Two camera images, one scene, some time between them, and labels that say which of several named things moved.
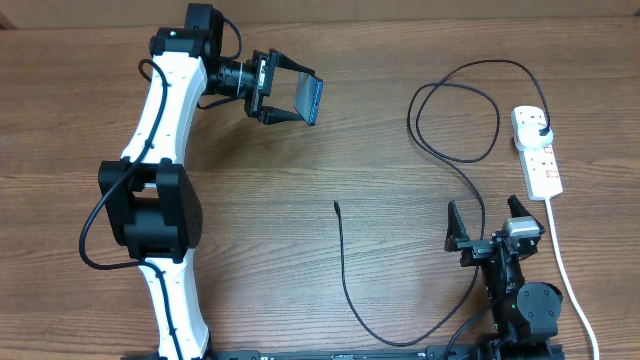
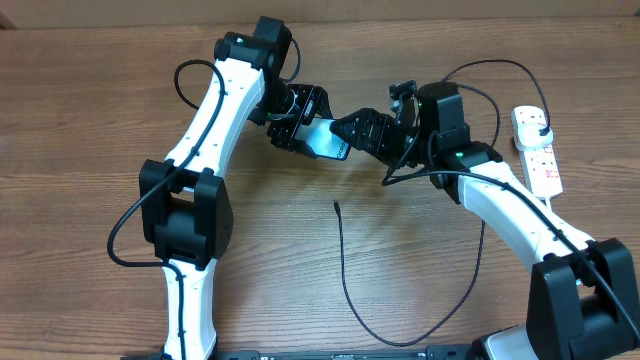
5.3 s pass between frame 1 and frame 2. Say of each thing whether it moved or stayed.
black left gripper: moved
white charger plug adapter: stayed
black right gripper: moved
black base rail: stayed
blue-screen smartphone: moved
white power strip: stayed
